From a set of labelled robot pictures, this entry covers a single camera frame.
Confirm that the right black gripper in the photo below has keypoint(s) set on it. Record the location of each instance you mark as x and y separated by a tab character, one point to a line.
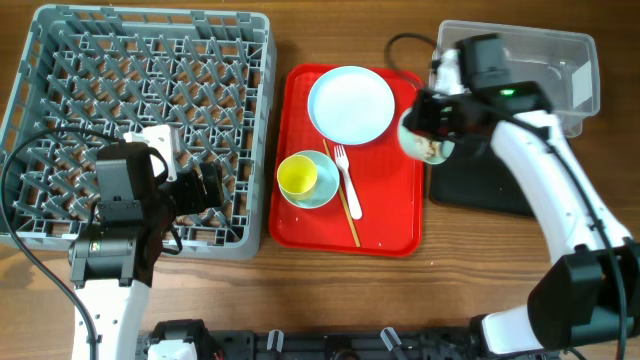
417	118

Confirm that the clear plastic waste bin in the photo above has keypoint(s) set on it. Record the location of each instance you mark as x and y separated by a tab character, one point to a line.
565	64

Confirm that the large light blue plate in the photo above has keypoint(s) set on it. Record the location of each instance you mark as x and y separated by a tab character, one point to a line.
351	105

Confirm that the light blue bowl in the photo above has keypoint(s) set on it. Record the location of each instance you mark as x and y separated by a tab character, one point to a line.
327	182

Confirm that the yellow plastic cup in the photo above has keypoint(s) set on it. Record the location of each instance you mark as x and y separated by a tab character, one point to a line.
297	176

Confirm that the wooden chopstick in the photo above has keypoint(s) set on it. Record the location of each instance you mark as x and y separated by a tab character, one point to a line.
344	202

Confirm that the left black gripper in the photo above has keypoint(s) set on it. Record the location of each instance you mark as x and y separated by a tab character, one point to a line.
196	201

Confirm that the rice and peanut waste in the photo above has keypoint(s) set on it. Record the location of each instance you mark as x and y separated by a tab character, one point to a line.
427	149

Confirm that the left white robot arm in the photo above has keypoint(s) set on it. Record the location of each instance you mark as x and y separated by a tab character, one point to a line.
112	261

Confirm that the grey plastic dishwasher rack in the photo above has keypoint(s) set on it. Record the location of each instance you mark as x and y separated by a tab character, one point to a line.
88	73

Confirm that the white plastic fork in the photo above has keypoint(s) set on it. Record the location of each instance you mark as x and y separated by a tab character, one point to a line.
342	162

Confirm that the black food waste tray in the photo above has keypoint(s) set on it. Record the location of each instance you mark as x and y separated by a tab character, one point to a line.
474	177

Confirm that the mint green bowl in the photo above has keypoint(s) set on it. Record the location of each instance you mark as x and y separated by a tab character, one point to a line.
407	142

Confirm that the red plastic tray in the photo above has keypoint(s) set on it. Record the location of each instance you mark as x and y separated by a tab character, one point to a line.
389	183

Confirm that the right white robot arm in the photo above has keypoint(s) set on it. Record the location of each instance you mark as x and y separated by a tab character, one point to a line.
591	293

